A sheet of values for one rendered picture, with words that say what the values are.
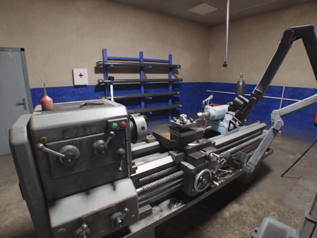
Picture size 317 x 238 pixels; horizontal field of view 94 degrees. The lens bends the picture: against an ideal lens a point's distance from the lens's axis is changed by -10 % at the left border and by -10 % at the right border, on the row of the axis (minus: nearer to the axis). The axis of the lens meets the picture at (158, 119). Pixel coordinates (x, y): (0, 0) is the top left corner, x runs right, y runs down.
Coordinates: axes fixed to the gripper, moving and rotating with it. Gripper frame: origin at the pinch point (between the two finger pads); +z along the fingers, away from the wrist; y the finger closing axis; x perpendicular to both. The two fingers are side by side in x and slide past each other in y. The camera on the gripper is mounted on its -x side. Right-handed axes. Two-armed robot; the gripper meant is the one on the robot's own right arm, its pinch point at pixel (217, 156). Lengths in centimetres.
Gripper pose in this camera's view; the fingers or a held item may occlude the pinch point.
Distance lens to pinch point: 137.4
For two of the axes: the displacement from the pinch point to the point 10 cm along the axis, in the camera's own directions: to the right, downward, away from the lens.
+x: 5.6, 6.2, 5.5
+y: -6.1, 7.6, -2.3
